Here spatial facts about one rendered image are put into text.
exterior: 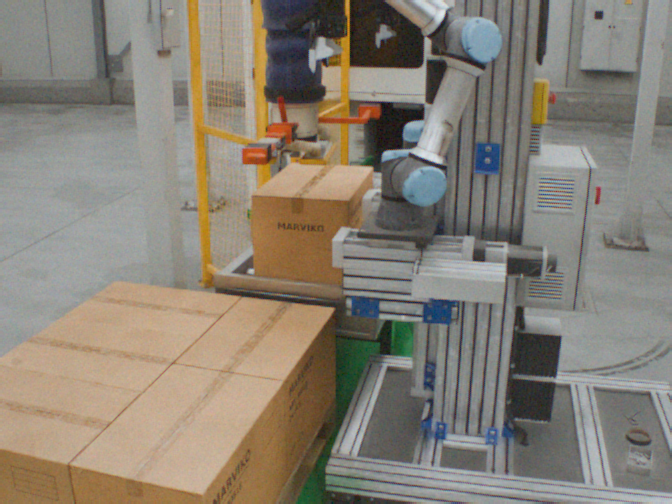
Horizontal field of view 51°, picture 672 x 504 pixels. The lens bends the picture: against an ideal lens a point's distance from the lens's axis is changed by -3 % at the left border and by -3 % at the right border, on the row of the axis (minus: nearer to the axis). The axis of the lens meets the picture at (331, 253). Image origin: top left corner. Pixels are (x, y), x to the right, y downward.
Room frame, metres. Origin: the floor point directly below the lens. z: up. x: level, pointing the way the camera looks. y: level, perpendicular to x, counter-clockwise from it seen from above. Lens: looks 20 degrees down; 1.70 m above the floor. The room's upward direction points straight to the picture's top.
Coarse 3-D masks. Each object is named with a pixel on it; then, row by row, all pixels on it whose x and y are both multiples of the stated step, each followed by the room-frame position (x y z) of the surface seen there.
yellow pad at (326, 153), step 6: (330, 144) 2.80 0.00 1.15; (336, 144) 2.84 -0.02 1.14; (324, 150) 2.69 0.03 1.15; (330, 150) 2.71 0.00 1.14; (306, 156) 2.58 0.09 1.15; (324, 156) 2.59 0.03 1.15; (330, 156) 2.64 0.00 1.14; (300, 162) 2.55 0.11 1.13; (306, 162) 2.55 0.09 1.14; (312, 162) 2.54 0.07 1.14; (318, 162) 2.54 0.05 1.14; (324, 162) 2.54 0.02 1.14
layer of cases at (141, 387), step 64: (64, 320) 2.47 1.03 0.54; (128, 320) 2.47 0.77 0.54; (192, 320) 2.47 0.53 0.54; (256, 320) 2.48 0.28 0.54; (320, 320) 2.48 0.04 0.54; (0, 384) 1.97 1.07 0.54; (64, 384) 1.98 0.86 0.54; (128, 384) 1.99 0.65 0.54; (192, 384) 1.99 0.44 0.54; (256, 384) 2.00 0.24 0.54; (320, 384) 2.39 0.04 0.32; (0, 448) 1.63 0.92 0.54; (64, 448) 1.63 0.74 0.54; (128, 448) 1.64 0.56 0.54; (192, 448) 1.65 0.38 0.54; (256, 448) 1.79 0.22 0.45
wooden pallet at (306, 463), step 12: (336, 396) 2.60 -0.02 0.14; (324, 420) 2.44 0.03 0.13; (324, 432) 2.46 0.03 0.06; (312, 444) 2.43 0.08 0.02; (324, 444) 2.43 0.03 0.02; (312, 456) 2.35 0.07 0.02; (300, 468) 2.27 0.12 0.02; (312, 468) 2.28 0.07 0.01; (288, 480) 2.03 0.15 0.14; (300, 480) 2.19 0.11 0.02; (288, 492) 2.03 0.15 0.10; (300, 492) 2.14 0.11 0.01
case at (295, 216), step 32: (256, 192) 2.83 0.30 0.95; (288, 192) 2.83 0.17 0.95; (320, 192) 2.83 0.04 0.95; (352, 192) 2.83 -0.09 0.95; (256, 224) 2.79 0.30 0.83; (288, 224) 2.76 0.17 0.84; (320, 224) 2.73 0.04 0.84; (352, 224) 2.79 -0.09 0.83; (256, 256) 2.79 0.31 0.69; (288, 256) 2.76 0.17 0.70; (320, 256) 2.73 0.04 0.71
